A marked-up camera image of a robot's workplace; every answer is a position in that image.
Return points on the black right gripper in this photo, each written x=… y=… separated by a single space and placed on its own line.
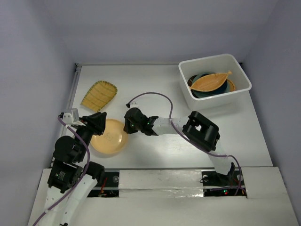
x=127 y=127

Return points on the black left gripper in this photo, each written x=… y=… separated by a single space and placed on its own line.
x=96 y=122

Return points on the yellow round plate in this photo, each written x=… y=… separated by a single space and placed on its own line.
x=113 y=140

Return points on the yellow green bamboo-pattern plate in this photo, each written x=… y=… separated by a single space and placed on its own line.
x=99 y=95

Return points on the striped rim round plate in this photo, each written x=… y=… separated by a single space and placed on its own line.
x=191 y=80

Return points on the orange leaf-shaped plate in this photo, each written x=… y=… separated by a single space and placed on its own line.
x=210 y=82

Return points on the dark blue leaf dish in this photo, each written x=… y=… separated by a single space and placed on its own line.
x=224 y=88

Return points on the orange woven round plate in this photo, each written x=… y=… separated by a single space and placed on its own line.
x=231 y=85

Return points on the teal round ceramic plate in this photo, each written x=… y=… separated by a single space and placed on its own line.
x=201 y=75

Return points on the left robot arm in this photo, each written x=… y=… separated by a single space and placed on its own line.
x=73 y=175

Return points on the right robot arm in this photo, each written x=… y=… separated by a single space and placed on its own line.
x=196 y=128

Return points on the white plastic bin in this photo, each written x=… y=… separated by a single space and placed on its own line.
x=217 y=64

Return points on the white front panel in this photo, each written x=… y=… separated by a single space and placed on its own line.
x=167 y=198

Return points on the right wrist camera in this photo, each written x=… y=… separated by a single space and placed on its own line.
x=132 y=104

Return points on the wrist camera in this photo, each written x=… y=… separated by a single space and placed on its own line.
x=132 y=104
x=70 y=117

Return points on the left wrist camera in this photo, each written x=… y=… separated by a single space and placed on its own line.
x=70 y=117

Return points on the aluminium side rail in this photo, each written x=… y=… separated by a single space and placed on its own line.
x=67 y=148

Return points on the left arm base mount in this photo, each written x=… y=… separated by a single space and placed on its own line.
x=109 y=188

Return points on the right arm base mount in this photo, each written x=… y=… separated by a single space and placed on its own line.
x=221 y=186

